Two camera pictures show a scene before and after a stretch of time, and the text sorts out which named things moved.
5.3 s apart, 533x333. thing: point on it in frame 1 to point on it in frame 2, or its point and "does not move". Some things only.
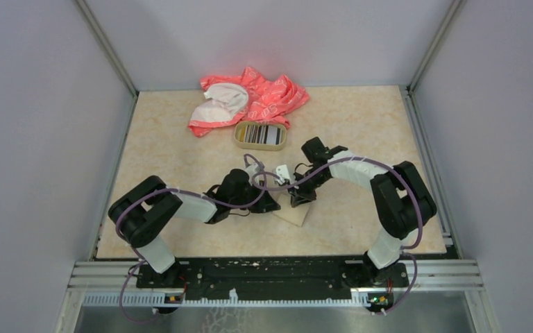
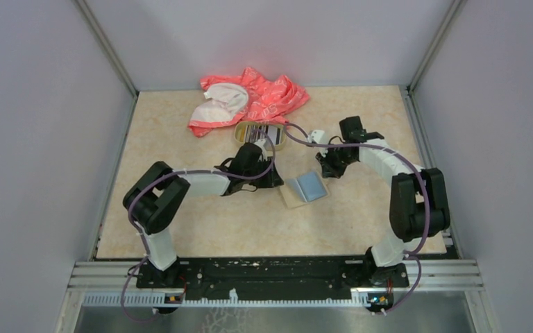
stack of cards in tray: (264, 134) does not move
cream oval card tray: (264, 135) does not move
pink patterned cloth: (227, 100) does not move
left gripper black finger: (267, 203) to (273, 179)
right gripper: (301, 196) to (328, 169)
